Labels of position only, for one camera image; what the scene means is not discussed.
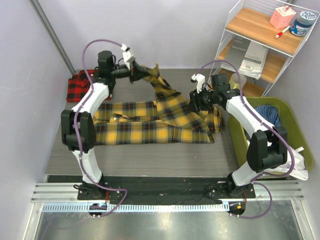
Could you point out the grey setup guide booklet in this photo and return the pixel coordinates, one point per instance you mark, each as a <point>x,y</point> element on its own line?
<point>237,51</point>

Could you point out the red black plaid shirt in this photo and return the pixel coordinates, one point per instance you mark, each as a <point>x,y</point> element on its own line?
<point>78,86</point>

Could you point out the pink cube power strip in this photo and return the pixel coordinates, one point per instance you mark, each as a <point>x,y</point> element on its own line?
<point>282,17</point>

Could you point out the blue lidded jar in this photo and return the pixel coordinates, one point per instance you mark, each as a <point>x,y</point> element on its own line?
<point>302,23</point>

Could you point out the red white marker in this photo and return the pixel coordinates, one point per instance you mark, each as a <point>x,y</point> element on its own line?
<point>282,32</point>

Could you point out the aluminium rail frame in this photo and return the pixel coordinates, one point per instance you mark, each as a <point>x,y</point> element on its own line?
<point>282,199</point>

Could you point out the yellow plaid long sleeve shirt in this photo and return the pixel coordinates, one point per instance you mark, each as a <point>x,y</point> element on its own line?
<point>166,119</point>

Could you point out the grey corner wall post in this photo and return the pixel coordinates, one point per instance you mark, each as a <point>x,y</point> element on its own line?
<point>52,34</point>

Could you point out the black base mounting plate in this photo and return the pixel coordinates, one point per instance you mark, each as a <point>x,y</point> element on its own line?
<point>163,191</point>

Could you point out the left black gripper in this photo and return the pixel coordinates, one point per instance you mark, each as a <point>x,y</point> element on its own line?
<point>136,73</point>

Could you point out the slotted cable duct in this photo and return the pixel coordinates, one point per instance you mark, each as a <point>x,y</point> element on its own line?
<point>98,208</point>

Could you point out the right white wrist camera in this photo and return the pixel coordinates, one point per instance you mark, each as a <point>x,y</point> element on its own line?
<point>199,80</point>

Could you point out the blue checked shirt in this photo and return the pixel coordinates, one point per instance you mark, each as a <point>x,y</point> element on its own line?
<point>270,113</point>

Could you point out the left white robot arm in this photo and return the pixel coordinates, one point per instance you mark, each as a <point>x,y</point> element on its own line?
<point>77,126</point>

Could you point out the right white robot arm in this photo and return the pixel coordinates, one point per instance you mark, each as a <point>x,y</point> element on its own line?
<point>267,148</point>

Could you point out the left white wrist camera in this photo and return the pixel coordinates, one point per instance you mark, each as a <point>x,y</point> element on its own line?
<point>128,56</point>

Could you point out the pale green mug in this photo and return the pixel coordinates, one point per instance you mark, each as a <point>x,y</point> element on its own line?
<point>236,82</point>

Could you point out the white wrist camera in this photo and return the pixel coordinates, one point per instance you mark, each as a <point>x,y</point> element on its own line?
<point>128,56</point>
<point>199,80</point>

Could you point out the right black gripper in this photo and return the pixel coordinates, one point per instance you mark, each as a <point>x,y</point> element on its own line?
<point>196,102</point>

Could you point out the white wire shelf unit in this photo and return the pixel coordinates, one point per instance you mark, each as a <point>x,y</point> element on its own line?
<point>250,19</point>

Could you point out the white paper manuals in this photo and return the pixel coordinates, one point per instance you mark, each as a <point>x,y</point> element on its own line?
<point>254,61</point>

